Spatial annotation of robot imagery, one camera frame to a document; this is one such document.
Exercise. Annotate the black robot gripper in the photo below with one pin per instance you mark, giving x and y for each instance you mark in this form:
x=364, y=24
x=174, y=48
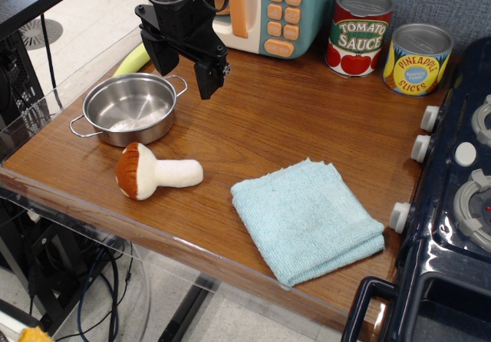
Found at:
x=171, y=28

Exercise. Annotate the green handled metal spoon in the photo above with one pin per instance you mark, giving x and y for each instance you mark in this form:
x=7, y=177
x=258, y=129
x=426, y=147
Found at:
x=134, y=61

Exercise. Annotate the small steel pot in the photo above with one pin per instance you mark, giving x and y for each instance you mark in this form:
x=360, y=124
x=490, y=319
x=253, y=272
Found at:
x=135, y=107

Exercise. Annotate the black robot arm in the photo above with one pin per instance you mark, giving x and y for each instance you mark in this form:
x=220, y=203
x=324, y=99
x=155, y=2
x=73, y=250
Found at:
x=174, y=28

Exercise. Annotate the light blue folded cloth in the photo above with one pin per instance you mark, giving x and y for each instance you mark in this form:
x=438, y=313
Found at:
x=306, y=222

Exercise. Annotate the teal toy microwave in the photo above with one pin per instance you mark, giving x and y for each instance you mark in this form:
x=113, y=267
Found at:
x=276, y=28

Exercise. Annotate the plush brown white mushroom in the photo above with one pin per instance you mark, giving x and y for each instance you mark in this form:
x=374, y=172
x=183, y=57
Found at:
x=139, y=173

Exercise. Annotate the tomato sauce can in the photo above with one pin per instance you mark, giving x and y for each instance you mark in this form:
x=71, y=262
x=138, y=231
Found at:
x=357, y=35

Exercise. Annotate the pineapple slices can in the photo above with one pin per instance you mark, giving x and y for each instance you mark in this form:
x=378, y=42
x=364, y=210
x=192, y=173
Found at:
x=417, y=58

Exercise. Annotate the orange fuzzy object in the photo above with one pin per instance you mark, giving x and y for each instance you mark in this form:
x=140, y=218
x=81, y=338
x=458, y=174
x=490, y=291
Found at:
x=34, y=334

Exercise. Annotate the dark blue toy stove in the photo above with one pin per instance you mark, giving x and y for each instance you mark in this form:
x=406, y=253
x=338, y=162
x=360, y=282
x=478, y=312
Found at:
x=442, y=288

